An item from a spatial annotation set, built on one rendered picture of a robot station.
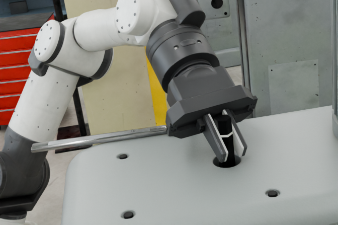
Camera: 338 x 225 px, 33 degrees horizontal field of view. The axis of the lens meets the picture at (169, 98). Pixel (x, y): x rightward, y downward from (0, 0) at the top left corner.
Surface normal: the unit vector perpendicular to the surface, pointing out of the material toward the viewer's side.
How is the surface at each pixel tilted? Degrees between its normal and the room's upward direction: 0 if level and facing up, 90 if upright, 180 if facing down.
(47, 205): 0
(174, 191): 0
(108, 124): 90
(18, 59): 90
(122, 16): 66
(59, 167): 0
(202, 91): 30
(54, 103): 94
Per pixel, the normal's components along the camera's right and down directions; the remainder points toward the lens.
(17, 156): 0.00, 0.14
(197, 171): -0.12, -0.91
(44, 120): 0.50, 0.35
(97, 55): 0.62, -0.01
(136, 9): -0.79, -0.08
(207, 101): 0.07, -0.63
